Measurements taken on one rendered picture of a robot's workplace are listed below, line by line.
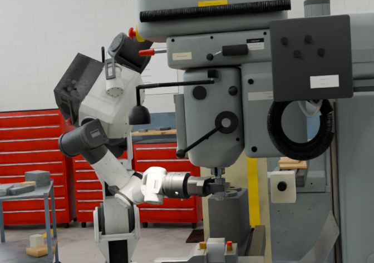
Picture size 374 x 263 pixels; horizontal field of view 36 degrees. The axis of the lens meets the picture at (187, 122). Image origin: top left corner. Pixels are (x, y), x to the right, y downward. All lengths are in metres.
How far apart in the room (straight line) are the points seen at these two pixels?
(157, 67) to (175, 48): 9.37
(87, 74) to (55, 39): 9.55
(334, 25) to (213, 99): 0.47
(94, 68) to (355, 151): 1.08
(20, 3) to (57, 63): 1.44
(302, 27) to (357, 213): 0.57
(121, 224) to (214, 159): 0.85
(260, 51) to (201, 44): 0.18
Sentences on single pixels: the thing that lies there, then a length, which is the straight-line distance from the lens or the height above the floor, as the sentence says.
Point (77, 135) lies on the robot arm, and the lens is 2.12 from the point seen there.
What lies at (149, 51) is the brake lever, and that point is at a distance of 2.01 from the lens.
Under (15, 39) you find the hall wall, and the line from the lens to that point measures 12.16.
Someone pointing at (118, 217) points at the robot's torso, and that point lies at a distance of 2.55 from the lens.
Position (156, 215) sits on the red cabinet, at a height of 0.16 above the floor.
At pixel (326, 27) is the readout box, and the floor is 1.69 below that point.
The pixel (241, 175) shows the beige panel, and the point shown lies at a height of 1.01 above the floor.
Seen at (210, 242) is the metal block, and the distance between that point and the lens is 1.78.
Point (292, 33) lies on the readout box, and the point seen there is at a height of 1.69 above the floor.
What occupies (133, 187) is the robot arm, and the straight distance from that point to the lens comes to 2.20.
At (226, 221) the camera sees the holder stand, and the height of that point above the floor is 1.06.
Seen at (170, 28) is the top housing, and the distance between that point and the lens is 1.77.
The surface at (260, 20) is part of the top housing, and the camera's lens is 1.74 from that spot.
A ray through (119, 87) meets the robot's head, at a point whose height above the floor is 1.59.
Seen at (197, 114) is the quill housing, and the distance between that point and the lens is 1.78.
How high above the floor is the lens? 1.55
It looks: 3 degrees down
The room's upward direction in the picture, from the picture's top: 3 degrees counter-clockwise
